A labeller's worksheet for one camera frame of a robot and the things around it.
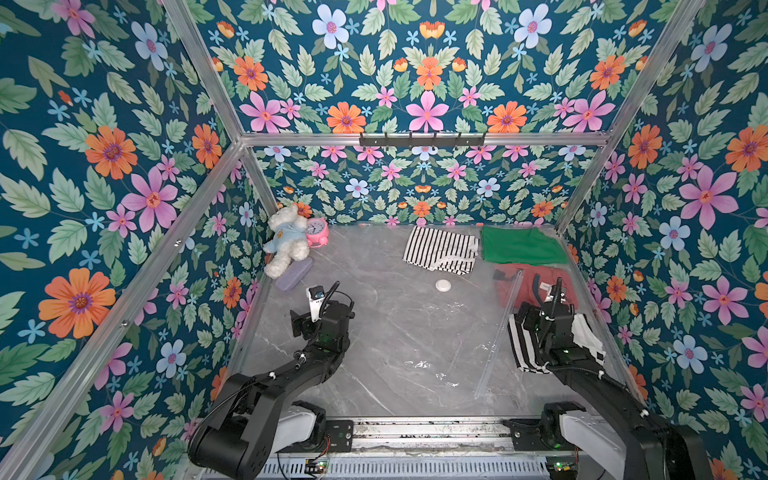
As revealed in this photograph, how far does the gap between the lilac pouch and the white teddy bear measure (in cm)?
1

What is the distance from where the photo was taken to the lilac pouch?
1.02m

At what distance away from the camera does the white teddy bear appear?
1.02 m
